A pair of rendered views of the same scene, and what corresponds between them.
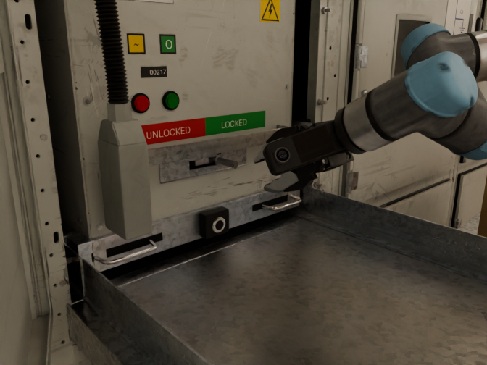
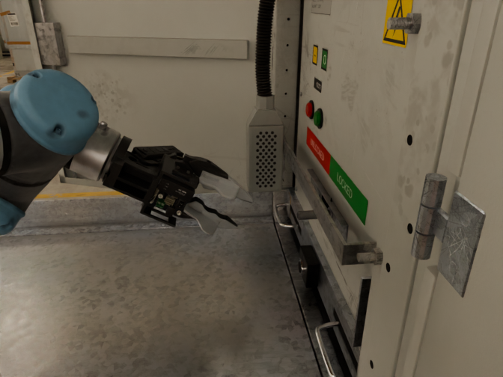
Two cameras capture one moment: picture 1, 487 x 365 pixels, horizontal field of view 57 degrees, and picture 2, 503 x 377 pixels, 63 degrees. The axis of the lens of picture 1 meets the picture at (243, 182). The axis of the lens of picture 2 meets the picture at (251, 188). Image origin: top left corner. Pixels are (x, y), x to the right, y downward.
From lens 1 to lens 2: 1.20 m
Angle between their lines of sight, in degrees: 113
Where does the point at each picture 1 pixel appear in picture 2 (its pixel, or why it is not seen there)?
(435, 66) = not seen: hidden behind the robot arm
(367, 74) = (460, 330)
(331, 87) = (399, 250)
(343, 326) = (117, 289)
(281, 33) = not seen: hidden behind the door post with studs
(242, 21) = (366, 40)
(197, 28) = (337, 45)
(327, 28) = (412, 79)
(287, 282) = (194, 295)
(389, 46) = not seen: outside the picture
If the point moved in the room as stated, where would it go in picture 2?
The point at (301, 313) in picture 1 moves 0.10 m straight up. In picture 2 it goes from (153, 280) to (147, 234)
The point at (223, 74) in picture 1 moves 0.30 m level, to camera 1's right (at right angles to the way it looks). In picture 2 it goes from (345, 113) to (194, 187)
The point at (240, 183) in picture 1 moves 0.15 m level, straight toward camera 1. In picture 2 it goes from (340, 268) to (257, 238)
